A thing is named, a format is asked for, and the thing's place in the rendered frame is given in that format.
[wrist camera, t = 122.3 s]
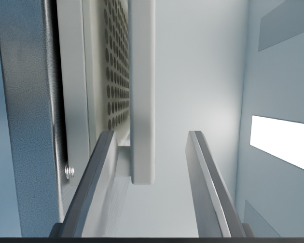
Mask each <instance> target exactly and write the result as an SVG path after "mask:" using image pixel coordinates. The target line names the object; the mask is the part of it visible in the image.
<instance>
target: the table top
mask: <svg viewBox="0 0 304 243"><path fill-rule="evenodd" d="M0 64H1V72H2V80H3V88H4V96H5V105H6V112H7V121H8V128H9V136H10V144H11V152H12V160H13V168H14V179H15V188H16V195H17V204H18V211H19V220H20V228H21V236H22V237H49V235H50V232H51V230H52V227H53V225H54V224H55V223H63V221H64V218H65V215H66V213H67V210H68V208H69V205H70V203H71V201H72V198H73V196H74V194H75V191H76V189H77V187H72V186H70V182H68V180H67V178H66V172H65V168H66V161H67V158H68V150H67V137H66V124H65V110H64V97H63V84H62V70H61V57H60V44H59V31H58V18H57V4H56V0H0ZM129 181H130V177H115V179H114V185H113V191H112V197H111V205H110V211H109V218H108V223H107V229H106V236H105V237H116V233H117V229H118V225H119V221H120V217H121V213H122V209H123V205H124V201H125V197H126V193H127V189H128V185H129Z"/></svg>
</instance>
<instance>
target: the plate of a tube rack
mask: <svg viewBox="0 0 304 243"><path fill-rule="evenodd" d="M128 44H129V100H130V156H131V182H132V184H133V185H152V184H153V183H154V180H155V0H128Z"/></svg>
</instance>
